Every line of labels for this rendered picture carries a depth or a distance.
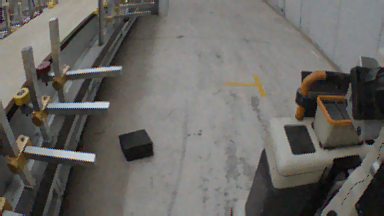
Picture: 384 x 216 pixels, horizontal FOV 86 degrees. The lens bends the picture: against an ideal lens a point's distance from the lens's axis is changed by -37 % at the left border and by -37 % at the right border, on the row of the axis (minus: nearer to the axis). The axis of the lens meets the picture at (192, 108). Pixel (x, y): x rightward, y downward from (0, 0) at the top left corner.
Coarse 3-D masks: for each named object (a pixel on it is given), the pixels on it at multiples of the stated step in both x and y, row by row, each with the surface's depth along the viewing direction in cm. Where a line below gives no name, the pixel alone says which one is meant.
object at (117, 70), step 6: (120, 66) 114; (66, 72) 112; (72, 72) 112; (78, 72) 111; (84, 72) 111; (90, 72) 111; (96, 72) 111; (102, 72) 111; (108, 72) 112; (114, 72) 112; (120, 72) 112; (42, 78) 110; (48, 78) 111; (66, 78) 112; (72, 78) 112; (78, 78) 112; (84, 78) 112
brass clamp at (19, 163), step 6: (18, 138) 73; (18, 144) 70; (24, 144) 71; (30, 144) 75; (18, 156) 66; (24, 156) 70; (12, 162) 63; (18, 162) 65; (24, 162) 69; (12, 168) 64; (18, 168) 65
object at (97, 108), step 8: (48, 104) 92; (56, 104) 92; (64, 104) 92; (72, 104) 92; (80, 104) 92; (88, 104) 92; (96, 104) 92; (104, 104) 92; (24, 112) 91; (32, 112) 91; (48, 112) 91; (56, 112) 91; (64, 112) 91; (72, 112) 92; (80, 112) 92; (88, 112) 92; (96, 112) 92; (104, 112) 92
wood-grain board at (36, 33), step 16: (64, 0) 270; (80, 0) 248; (96, 0) 231; (48, 16) 203; (64, 16) 190; (80, 16) 181; (16, 32) 172; (32, 32) 163; (48, 32) 155; (64, 32) 149; (0, 48) 141; (16, 48) 136; (32, 48) 132; (48, 48) 128; (0, 64) 116; (16, 64) 113; (0, 80) 99; (16, 80) 98; (0, 96) 86
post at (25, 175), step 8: (0, 104) 57; (0, 112) 57; (0, 120) 57; (0, 128) 59; (8, 128) 62; (0, 136) 60; (8, 136) 61; (8, 144) 62; (16, 144) 66; (8, 152) 64; (16, 152) 66; (24, 168) 70; (24, 176) 70; (24, 184) 72
